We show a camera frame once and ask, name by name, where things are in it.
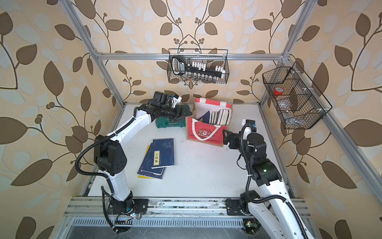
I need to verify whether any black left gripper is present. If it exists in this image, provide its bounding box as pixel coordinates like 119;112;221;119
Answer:
158;105;192;121

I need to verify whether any black wolf cover book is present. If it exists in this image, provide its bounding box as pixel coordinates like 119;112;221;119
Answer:
220;110;227;125

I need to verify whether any burlap canvas bag red front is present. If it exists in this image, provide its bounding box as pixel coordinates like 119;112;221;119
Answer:
186;98;233;147

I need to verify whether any navy book dragon cover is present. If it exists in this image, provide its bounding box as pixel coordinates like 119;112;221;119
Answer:
151;138;175;169

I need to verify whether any purple navy barcode book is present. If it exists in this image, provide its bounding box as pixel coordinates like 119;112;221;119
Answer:
137;144;165;180

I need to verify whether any navy book small yellow label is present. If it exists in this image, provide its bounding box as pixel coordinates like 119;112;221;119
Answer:
199;111;210;124

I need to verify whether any navy book barcode back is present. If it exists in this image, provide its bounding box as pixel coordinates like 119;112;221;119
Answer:
209;112;214;124

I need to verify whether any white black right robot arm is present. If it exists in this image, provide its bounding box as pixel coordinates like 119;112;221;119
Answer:
223;119;314;239

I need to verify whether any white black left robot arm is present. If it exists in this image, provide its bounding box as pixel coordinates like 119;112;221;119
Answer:
74;91;192;214

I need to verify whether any green plastic tool case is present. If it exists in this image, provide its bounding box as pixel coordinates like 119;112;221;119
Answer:
155;117;186;128

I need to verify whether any black socket wrench set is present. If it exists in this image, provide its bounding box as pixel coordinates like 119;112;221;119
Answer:
170;56;226;77

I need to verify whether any red tape roll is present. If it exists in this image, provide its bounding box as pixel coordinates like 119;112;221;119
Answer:
273;87;284;96

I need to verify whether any bottom yellow book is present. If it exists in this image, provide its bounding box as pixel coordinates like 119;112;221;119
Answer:
138;145;151;179

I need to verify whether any small circuit board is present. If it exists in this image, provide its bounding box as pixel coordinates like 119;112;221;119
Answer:
243;219;261;235

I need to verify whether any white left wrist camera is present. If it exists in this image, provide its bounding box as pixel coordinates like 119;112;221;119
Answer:
166;95;182;108

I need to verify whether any black wire basket back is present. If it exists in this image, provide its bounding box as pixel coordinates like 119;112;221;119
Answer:
167;48;229;85

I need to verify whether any black wire basket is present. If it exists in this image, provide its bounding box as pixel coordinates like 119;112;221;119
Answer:
262;62;333;129
167;48;229;85

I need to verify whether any black wire basket right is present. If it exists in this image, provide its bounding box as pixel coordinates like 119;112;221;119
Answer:
262;62;333;129

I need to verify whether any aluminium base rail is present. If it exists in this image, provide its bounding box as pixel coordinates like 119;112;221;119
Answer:
64;196;311;229

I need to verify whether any aluminium frame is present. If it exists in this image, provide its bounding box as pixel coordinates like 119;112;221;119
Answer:
59;1;382;202

